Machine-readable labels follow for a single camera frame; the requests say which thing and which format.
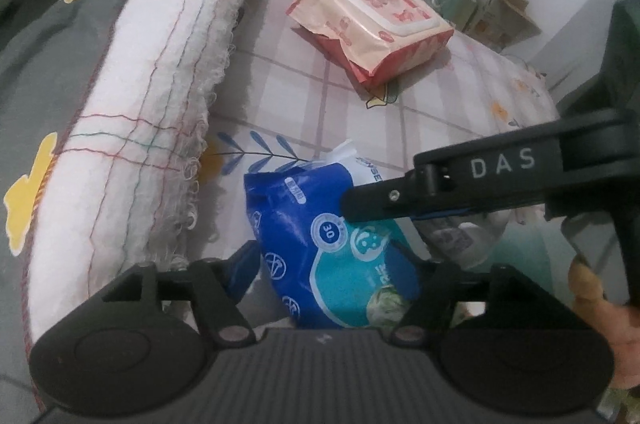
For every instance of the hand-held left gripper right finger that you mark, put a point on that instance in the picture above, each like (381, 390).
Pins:
(425, 304)

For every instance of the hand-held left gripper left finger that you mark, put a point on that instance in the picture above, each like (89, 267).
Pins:
(242, 269)

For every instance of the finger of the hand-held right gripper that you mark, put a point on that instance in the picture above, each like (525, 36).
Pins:
(380, 201)

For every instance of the blue wet wipes packet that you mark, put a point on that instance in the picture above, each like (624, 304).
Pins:
(300, 229)

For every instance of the person's right hand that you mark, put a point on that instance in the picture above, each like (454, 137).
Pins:
(615, 324)

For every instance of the plaid printed tablecloth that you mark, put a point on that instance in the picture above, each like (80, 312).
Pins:
(300, 103)

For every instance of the small green box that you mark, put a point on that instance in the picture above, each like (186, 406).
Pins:
(457, 3)

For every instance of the red wet wipes packet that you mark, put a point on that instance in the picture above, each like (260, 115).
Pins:
(370, 28)

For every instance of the white frayed mattress pad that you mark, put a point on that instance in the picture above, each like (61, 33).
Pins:
(150, 78)

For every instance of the grey bedsheet with yellow print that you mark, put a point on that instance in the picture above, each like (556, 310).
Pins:
(50, 53)

